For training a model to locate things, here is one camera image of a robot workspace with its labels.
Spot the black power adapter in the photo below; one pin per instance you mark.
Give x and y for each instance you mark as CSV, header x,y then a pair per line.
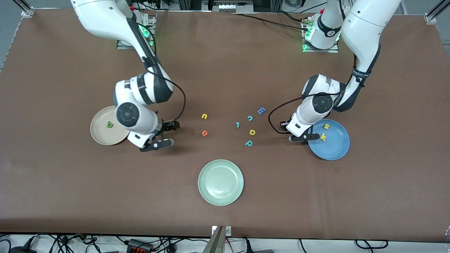
x,y
21,250

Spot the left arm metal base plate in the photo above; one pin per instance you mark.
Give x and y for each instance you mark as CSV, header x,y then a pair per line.
x,y
320,50

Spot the black orange power strip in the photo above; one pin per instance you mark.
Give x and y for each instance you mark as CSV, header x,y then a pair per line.
x,y
139,245

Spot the aluminium camera post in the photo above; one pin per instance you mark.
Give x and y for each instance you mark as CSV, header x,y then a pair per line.
x,y
216,244

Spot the blue foam letter E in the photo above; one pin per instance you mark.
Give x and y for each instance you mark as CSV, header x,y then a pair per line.
x,y
261,111

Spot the aluminium frame profile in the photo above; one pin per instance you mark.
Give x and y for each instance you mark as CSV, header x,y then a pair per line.
x,y
434,14
26,8

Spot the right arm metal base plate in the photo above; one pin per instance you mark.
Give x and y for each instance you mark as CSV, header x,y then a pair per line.
x,y
123,45

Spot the white post bracket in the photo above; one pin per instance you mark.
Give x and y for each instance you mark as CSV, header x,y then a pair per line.
x,y
228,230

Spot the black plug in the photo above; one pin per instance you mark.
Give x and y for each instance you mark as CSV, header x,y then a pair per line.
x,y
248,246

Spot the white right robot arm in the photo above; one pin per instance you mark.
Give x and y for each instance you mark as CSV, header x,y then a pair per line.
x,y
105,17

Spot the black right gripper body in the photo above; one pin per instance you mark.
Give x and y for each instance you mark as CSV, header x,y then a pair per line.
x,y
168,126

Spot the blue plate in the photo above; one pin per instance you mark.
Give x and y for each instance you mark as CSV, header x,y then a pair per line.
x,y
332,146

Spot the pale green plate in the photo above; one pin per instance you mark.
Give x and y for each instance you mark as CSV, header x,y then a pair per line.
x,y
220,182

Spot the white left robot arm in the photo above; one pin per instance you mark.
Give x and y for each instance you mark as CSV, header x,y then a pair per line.
x,y
362,24

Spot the beige brown plate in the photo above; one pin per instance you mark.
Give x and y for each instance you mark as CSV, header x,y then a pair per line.
x,y
103,131

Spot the silver connector box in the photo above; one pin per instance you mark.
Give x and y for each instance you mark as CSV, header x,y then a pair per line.
x,y
232,7

